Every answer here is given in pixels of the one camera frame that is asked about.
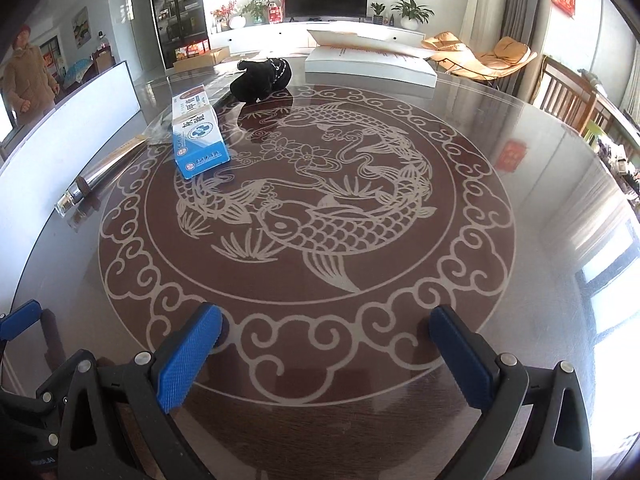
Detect red flower bouquet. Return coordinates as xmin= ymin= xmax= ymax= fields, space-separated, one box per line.
xmin=211 ymin=2 xmax=238 ymax=33

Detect black glass display cabinet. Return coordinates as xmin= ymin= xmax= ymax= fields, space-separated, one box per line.
xmin=146 ymin=0 xmax=211 ymax=70

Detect clear plastic bag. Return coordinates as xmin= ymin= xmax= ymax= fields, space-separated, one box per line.
xmin=145 ymin=92 xmax=181 ymax=147

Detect silver tube bottle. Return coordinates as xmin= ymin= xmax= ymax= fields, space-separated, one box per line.
xmin=53 ymin=136 xmax=151 ymax=219

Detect plant in white pot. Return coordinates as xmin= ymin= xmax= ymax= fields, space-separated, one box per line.
xmin=391 ymin=0 xmax=435 ymax=31

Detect small black chain scrunchie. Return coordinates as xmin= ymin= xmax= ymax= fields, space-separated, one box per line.
xmin=230 ymin=58 xmax=293 ymax=104

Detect flat white box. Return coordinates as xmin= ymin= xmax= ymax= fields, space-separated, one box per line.
xmin=304 ymin=30 xmax=439 ymax=88

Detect white television cabinet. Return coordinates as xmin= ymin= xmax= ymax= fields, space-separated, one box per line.
xmin=207 ymin=20 xmax=426 ymax=56

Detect blue food cover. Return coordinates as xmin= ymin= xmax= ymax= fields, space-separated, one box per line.
xmin=65 ymin=58 xmax=93 ymax=81

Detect leafy green potted plant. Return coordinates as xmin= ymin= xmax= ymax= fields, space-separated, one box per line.
xmin=242 ymin=0 xmax=271 ymax=26

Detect wall painting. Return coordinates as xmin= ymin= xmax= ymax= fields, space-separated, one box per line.
xmin=71 ymin=6 xmax=92 ymax=47

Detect orange packaged boxes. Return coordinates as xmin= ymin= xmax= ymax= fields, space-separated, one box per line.
xmin=174 ymin=42 xmax=210 ymax=60

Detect blue and white box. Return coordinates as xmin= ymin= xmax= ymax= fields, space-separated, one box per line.
xmin=171 ymin=85 xmax=232 ymax=180

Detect brown cardboard box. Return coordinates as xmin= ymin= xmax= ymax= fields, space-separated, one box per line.
xmin=172 ymin=46 xmax=232 ymax=72

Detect white door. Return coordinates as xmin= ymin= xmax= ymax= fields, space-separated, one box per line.
xmin=124 ymin=0 xmax=151 ymax=73

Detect cream curtain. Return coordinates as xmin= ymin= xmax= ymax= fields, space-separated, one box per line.
xmin=465 ymin=0 xmax=511 ymax=56

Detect grey curtain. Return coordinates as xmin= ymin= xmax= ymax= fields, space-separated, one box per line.
xmin=500 ymin=0 xmax=543 ymax=61

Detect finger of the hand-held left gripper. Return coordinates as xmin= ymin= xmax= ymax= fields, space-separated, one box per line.
xmin=0 ymin=350 xmax=81 ymax=442
xmin=0 ymin=299 xmax=44 ymax=343

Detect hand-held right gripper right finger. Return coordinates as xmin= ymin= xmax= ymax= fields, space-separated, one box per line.
xmin=428 ymin=304 xmax=594 ymax=480

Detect wooden chair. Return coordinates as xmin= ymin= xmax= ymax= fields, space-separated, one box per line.
xmin=531 ymin=55 xmax=618 ymax=136

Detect orange lounge chair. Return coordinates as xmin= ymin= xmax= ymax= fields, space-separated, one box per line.
xmin=440 ymin=36 xmax=538 ymax=83
xmin=422 ymin=31 xmax=481 ymax=68

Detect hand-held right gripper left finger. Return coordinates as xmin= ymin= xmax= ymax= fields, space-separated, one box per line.
xmin=59 ymin=302 xmax=224 ymax=480

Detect pile of assorted clutter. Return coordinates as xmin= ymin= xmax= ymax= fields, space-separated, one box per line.
xmin=595 ymin=125 xmax=640 ymax=206

